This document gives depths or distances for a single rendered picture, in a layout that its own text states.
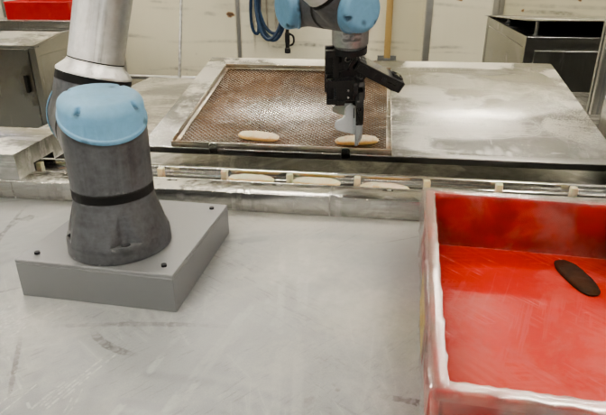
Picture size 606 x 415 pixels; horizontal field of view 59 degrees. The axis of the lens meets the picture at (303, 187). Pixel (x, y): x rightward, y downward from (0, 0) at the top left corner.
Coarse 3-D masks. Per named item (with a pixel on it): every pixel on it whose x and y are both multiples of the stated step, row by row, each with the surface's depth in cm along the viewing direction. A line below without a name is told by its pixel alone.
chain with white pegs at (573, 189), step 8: (40, 168) 117; (160, 168) 113; (160, 176) 114; (224, 176) 112; (288, 176) 110; (360, 176) 109; (360, 184) 108; (424, 184) 106; (496, 184) 105; (576, 192) 103
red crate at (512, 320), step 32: (448, 256) 88; (480, 256) 88; (512, 256) 88; (544, 256) 88; (576, 256) 88; (448, 288) 80; (480, 288) 80; (512, 288) 80; (544, 288) 80; (448, 320) 72; (480, 320) 72; (512, 320) 72; (544, 320) 72; (576, 320) 72; (448, 352) 67; (480, 352) 67; (512, 352) 67; (544, 352) 67; (576, 352) 67; (480, 384) 62; (512, 384) 62; (544, 384) 62; (576, 384) 62
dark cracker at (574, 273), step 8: (560, 264) 84; (568, 264) 84; (560, 272) 83; (568, 272) 82; (576, 272) 82; (584, 272) 82; (568, 280) 81; (576, 280) 80; (584, 280) 80; (592, 280) 80; (576, 288) 79; (584, 288) 78; (592, 288) 78; (592, 296) 78
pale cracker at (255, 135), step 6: (246, 132) 124; (252, 132) 124; (258, 132) 124; (264, 132) 124; (246, 138) 123; (252, 138) 122; (258, 138) 122; (264, 138) 122; (270, 138) 122; (276, 138) 122
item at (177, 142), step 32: (256, 64) 161; (224, 96) 145; (256, 96) 144; (288, 96) 144; (320, 96) 143; (384, 96) 142; (192, 128) 129; (224, 128) 129; (256, 128) 128; (288, 128) 128; (320, 128) 127
